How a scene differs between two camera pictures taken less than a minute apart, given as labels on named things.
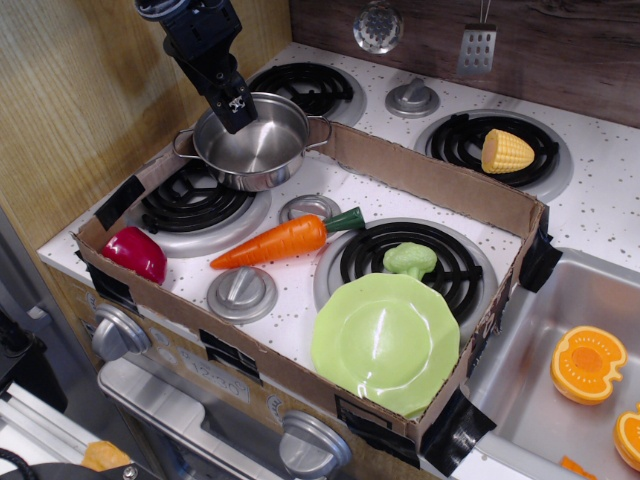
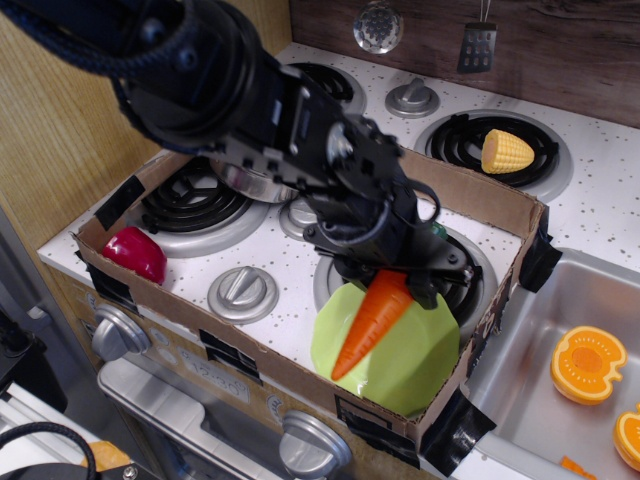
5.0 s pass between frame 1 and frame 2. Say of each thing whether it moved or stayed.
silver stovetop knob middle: stayed
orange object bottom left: stayed
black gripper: moved
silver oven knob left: stayed
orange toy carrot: moved
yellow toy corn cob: stayed
